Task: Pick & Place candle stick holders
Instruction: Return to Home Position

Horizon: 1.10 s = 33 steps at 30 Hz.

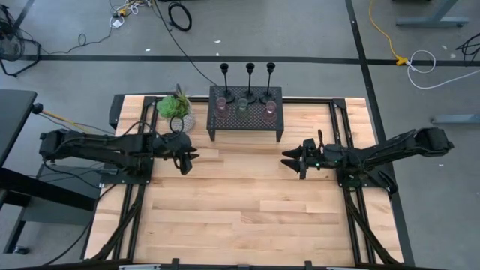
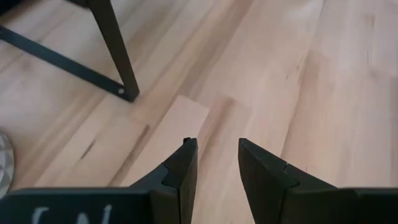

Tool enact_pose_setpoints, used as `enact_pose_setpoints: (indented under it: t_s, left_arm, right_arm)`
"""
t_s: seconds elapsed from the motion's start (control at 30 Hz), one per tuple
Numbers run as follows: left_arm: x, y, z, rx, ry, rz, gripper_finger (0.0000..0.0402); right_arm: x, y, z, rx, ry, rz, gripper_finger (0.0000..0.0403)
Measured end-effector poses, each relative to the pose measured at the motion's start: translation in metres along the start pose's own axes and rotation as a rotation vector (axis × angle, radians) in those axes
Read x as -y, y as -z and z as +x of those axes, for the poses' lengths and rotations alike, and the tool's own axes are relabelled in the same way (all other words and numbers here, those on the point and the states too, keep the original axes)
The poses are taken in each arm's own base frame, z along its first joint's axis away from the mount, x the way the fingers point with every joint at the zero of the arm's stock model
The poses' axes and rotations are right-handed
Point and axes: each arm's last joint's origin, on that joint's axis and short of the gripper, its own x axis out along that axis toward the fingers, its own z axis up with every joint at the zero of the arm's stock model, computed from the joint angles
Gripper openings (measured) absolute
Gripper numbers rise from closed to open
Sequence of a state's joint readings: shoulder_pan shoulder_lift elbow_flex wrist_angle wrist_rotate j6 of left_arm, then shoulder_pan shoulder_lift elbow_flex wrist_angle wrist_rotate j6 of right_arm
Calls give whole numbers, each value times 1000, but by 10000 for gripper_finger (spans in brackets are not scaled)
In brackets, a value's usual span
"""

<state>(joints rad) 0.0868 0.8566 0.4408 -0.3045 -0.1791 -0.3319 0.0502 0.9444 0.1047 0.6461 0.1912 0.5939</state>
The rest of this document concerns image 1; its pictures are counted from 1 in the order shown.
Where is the black cable bundle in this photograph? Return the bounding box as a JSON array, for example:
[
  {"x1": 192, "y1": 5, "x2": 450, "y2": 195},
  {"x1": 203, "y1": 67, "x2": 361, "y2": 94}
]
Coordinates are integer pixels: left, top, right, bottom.
[{"x1": 455, "y1": 32, "x2": 480, "y2": 61}]

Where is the tall black candlestick holder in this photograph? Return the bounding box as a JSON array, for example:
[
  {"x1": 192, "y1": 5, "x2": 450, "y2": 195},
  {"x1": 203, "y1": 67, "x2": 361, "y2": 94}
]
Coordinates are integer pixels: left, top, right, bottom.
[
  {"x1": 219, "y1": 61, "x2": 237, "y2": 104},
  {"x1": 259, "y1": 61, "x2": 277, "y2": 105},
  {"x1": 243, "y1": 61, "x2": 259, "y2": 105}
]

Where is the white looped floor cable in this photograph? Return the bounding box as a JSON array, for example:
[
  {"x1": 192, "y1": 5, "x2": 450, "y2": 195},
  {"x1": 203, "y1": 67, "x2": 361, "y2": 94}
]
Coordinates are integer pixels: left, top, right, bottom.
[{"x1": 406, "y1": 49, "x2": 480, "y2": 91}]

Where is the black wire floor fan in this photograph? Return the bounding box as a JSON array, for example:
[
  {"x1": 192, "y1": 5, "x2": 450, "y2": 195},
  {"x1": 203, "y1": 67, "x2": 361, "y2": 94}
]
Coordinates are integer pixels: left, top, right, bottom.
[{"x1": 0, "y1": 3, "x2": 43, "y2": 78}]

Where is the yellow rod with black knob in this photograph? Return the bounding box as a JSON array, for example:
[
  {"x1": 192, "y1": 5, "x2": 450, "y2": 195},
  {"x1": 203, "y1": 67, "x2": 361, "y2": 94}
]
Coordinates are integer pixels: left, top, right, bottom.
[{"x1": 30, "y1": 103, "x2": 95, "y2": 133}]

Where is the black stand beam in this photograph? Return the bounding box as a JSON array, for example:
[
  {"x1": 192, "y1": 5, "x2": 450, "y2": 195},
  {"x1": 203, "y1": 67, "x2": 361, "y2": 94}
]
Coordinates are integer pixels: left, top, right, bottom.
[{"x1": 0, "y1": 167, "x2": 97, "y2": 212}]

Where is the white cable with adapter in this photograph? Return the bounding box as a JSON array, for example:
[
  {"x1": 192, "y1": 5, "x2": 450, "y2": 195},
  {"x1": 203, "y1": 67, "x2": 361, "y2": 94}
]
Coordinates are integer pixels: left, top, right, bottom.
[{"x1": 109, "y1": 0, "x2": 153, "y2": 29}]

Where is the long black floor cable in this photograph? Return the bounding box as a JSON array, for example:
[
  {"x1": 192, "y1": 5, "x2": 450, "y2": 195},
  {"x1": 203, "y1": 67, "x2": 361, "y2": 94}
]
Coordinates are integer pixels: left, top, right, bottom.
[{"x1": 152, "y1": 0, "x2": 219, "y2": 87}]

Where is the green ribbed glass candle holder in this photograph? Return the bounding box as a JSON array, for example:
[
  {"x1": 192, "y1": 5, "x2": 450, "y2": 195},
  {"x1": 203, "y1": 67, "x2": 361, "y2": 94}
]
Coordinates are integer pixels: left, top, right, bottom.
[{"x1": 235, "y1": 97, "x2": 251, "y2": 122}]

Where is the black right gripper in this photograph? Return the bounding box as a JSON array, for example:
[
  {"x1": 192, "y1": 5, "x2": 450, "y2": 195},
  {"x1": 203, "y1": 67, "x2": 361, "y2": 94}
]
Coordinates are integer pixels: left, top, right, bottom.
[{"x1": 280, "y1": 137, "x2": 352, "y2": 181}]

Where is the white patterned plant pot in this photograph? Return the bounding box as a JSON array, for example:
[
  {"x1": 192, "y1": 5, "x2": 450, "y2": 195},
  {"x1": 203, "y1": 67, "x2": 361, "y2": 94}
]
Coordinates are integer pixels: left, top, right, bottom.
[{"x1": 166, "y1": 111, "x2": 197, "y2": 134}]

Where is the green succulent plant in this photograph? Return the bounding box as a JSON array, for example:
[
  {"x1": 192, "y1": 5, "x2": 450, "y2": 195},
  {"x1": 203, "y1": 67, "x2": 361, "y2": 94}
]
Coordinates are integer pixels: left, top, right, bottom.
[{"x1": 156, "y1": 82, "x2": 192, "y2": 120}]

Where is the yellow extension cable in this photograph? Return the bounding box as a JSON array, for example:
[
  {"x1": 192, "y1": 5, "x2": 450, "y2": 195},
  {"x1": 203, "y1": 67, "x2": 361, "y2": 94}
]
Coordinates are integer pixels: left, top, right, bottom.
[{"x1": 367, "y1": 0, "x2": 410, "y2": 67}]

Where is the grey desk leg base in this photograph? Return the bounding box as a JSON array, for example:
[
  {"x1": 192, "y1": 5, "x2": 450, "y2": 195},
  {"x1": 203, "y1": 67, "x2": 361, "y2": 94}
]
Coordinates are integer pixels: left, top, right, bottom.
[{"x1": 391, "y1": 0, "x2": 470, "y2": 28}]

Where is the thin black floor cable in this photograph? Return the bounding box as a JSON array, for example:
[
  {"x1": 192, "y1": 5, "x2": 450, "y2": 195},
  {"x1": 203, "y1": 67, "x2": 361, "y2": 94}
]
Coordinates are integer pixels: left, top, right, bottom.
[{"x1": 40, "y1": 25, "x2": 113, "y2": 56}]

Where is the black aluminium rig frame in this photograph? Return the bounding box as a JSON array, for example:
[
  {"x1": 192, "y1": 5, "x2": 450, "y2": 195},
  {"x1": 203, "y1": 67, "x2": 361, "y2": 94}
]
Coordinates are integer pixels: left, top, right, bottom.
[{"x1": 80, "y1": 93, "x2": 416, "y2": 270}]

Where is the pink ribbed glass candle holder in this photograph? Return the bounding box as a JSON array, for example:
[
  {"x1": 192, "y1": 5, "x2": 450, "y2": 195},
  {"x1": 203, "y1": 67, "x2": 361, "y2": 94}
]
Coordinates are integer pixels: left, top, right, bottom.
[
  {"x1": 214, "y1": 96, "x2": 231, "y2": 121},
  {"x1": 262, "y1": 99, "x2": 279, "y2": 125}
]

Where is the coiled black cable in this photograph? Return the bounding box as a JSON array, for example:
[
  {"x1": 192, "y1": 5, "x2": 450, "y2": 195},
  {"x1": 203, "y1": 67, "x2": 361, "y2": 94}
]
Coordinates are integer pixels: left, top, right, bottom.
[{"x1": 167, "y1": 1, "x2": 193, "y2": 32}]

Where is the black desk top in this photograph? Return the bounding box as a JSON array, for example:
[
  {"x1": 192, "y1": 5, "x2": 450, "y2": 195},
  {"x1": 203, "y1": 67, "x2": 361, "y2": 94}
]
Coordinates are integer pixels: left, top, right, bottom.
[{"x1": 0, "y1": 88, "x2": 38, "y2": 168}]

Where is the black perforated metal shelf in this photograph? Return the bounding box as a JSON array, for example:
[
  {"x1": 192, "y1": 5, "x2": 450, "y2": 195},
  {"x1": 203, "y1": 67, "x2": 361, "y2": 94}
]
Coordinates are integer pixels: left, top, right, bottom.
[{"x1": 205, "y1": 85, "x2": 285, "y2": 143}]

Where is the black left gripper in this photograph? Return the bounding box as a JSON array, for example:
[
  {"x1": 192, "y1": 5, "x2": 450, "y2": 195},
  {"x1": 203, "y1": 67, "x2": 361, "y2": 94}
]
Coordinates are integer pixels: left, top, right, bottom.
[{"x1": 151, "y1": 130, "x2": 200, "y2": 176}]

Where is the grey desk foot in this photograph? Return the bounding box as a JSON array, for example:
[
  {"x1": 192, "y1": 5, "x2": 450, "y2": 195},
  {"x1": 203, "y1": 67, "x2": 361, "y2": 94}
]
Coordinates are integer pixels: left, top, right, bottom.
[{"x1": 430, "y1": 113, "x2": 480, "y2": 125}]

